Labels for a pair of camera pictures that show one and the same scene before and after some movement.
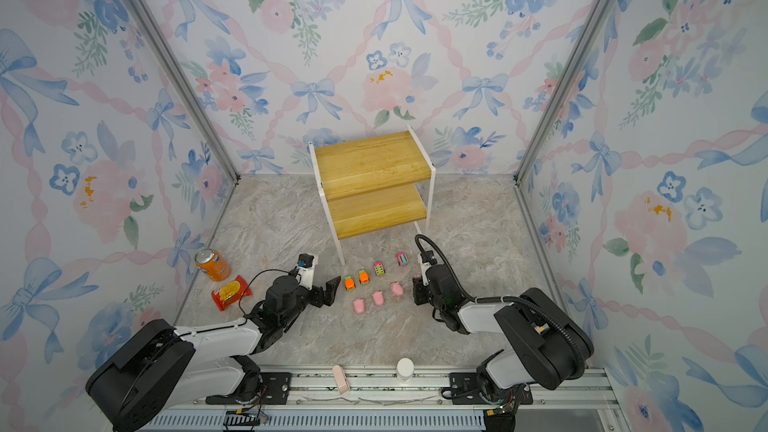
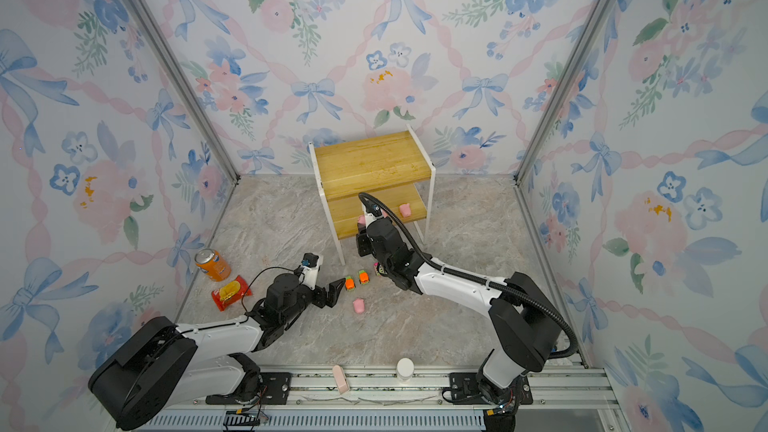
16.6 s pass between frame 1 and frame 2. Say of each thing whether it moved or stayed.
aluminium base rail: stayed
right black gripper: moved
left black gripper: stayed
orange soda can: stayed
